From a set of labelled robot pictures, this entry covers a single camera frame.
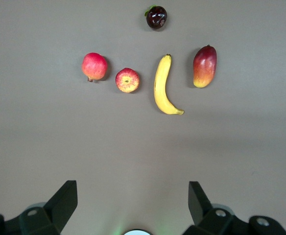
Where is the dark purple mangosteen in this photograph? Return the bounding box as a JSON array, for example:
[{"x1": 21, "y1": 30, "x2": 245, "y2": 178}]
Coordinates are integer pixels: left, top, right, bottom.
[{"x1": 143, "y1": 4, "x2": 168, "y2": 31}]

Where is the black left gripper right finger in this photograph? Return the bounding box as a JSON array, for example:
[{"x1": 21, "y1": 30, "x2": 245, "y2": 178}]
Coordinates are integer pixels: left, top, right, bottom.
[{"x1": 183, "y1": 181, "x2": 286, "y2": 235}]

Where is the red yellow apple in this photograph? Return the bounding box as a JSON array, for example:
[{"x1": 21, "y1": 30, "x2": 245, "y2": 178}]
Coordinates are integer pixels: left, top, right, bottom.
[{"x1": 115, "y1": 68, "x2": 141, "y2": 94}]

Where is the red yellow mango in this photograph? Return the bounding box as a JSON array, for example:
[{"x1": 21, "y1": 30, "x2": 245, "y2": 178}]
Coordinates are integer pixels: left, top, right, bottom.
[{"x1": 192, "y1": 45, "x2": 217, "y2": 89}]

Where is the yellow banana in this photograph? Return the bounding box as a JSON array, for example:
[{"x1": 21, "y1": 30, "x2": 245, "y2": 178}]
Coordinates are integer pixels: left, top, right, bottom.
[{"x1": 153, "y1": 54, "x2": 185, "y2": 116}]

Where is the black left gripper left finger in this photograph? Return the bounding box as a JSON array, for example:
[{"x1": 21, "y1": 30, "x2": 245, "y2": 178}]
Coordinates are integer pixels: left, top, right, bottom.
[{"x1": 0, "y1": 180, "x2": 78, "y2": 235}]

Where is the red pomegranate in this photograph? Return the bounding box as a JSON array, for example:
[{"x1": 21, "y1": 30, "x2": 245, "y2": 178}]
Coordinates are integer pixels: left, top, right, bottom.
[{"x1": 81, "y1": 52, "x2": 109, "y2": 83}]

